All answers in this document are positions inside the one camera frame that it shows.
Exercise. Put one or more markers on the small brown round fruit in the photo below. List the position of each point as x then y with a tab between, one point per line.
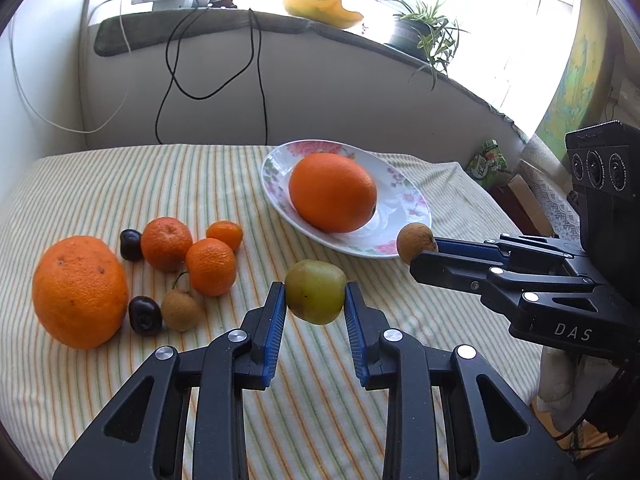
182	310
415	240

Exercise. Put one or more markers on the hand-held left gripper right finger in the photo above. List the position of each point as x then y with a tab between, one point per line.
356	335

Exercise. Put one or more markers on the large orange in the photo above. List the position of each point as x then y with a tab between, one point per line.
332	192
80	292

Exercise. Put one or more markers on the floral white plate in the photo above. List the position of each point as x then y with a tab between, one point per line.
400	200

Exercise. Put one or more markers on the white lace cloth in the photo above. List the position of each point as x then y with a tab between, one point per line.
550	195

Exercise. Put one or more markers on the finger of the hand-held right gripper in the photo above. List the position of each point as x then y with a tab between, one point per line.
450	272
465	249

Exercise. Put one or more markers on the small mandarin orange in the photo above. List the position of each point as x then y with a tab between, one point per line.
225	234

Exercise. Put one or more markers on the green round fruit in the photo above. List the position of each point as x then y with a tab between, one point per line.
315	292

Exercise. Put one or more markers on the green snack packet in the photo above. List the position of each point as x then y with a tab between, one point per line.
487	160

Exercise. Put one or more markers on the striped tablecloth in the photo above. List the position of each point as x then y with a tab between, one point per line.
150	185

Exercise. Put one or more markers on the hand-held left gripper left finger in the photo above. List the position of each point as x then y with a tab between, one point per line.
271	330

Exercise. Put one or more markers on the cardboard box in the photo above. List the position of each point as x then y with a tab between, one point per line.
525	200

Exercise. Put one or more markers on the yellow bowl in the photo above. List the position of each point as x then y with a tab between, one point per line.
320	10

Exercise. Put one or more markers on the potted spider plant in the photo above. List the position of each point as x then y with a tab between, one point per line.
407	35

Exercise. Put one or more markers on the dark plum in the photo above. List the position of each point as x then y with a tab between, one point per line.
131	245
145	314

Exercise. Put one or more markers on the wall poster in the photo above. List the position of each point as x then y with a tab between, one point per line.
575	85

